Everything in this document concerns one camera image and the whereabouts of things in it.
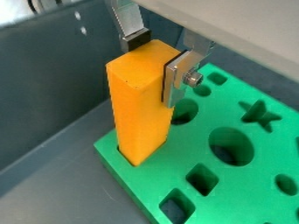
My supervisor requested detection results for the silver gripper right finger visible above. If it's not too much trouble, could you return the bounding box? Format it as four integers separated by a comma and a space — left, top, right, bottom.
162, 29, 215, 109

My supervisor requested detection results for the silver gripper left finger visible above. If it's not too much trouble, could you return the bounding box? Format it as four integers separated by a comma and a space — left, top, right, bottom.
106, 0, 151, 53

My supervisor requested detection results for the yellow rectangular block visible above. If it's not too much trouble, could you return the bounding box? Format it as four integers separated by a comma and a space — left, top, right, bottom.
107, 39, 179, 166

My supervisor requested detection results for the green shape sorter board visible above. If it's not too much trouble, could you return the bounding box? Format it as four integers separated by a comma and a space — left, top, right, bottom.
95, 64, 299, 224

